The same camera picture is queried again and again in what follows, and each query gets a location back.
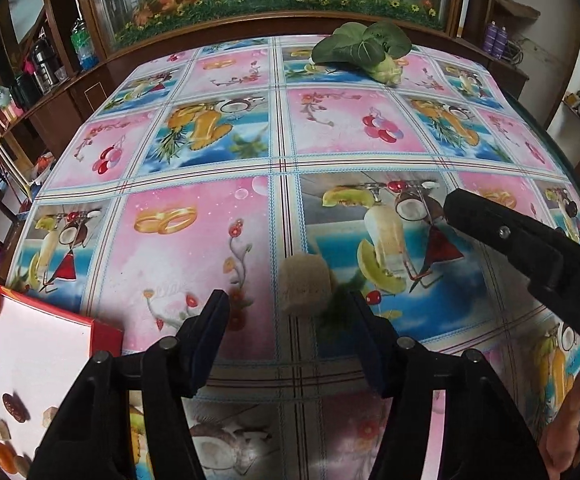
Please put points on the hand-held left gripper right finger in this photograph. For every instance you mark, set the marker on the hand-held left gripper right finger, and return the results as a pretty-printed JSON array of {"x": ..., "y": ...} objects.
[{"x": 372, "y": 355}]

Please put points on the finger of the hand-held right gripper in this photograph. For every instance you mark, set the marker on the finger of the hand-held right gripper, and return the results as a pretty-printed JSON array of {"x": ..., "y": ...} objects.
[{"x": 500, "y": 232}]

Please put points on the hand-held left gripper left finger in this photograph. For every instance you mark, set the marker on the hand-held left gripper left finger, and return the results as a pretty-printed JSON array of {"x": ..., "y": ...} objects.
[{"x": 209, "y": 345}]

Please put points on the red box with white inside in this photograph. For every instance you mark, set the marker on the red box with white inside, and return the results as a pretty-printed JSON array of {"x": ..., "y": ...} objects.
[{"x": 34, "y": 350}]

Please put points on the red date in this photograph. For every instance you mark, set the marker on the red date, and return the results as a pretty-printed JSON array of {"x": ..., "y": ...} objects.
[{"x": 14, "y": 406}]

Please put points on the person's right hand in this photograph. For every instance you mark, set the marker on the person's right hand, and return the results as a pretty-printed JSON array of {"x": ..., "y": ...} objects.
[{"x": 565, "y": 427}]

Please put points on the printed fruit pattern tablecloth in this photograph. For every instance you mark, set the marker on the printed fruit pattern tablecloth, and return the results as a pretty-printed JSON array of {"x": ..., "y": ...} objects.
[{"x": 219, "y": 160}]

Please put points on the purple bottle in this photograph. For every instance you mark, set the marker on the purple bottle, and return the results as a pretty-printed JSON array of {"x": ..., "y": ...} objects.
[
  {"x": 503, "y": 41},
  {"x": 491, "y": 39}
]

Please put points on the green bok choy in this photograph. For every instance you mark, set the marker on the green bok choy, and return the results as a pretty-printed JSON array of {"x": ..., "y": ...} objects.
[{"x": 360, "y": 50}]

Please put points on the dark wooden cabinet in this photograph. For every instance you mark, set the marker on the dark wooden cabinet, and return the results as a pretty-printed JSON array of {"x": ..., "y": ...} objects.
[{"x": 119, "y": 67}]

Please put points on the green plastic bottle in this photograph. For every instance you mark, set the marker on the green plastic bottle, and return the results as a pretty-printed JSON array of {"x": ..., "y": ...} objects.
[{"x": 82, "y": 47}]

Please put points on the black thermos flask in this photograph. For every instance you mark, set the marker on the black thermos flask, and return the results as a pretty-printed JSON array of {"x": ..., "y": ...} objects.
[{"x": 42, "y": 67}]

